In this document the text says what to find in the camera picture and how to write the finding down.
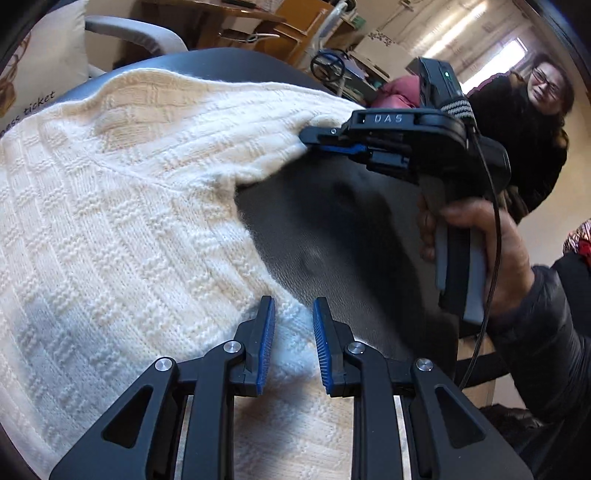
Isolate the deer print cushion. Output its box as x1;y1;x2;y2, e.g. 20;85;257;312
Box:
0;0;89;134

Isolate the red patterned garment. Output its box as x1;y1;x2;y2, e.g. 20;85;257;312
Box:
562;219;591;269

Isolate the cardboard box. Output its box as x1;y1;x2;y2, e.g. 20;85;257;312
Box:
350;30;417;80

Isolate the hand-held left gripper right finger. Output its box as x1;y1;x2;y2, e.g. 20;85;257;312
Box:
311;296;532;480

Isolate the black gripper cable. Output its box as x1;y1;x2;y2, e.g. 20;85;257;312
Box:
456;129;505;389

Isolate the person's right hand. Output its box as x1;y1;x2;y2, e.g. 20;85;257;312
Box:
417;193;537;325

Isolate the white knit sweater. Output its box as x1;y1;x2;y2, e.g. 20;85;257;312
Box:
0;69;370;480

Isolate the person's right forearm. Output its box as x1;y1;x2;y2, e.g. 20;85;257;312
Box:
485;253;591;426

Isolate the reddish padded jacket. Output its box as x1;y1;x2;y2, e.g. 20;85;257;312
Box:
372;74;423;110

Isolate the wooden desk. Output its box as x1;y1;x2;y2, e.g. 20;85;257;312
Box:
139;0;334;48

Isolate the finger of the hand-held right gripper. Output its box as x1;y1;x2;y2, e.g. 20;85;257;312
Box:
299;124;351;147
322;143;371;160

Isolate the black round wheel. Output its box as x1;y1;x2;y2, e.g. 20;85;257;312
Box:
310;50;347;80

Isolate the window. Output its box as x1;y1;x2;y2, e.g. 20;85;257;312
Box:
489;34;541;75

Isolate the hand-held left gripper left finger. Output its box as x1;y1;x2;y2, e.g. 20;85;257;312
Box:
48;295;277;480

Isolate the yellow blue grey armchair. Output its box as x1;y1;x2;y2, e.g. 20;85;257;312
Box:
84;15;188;78

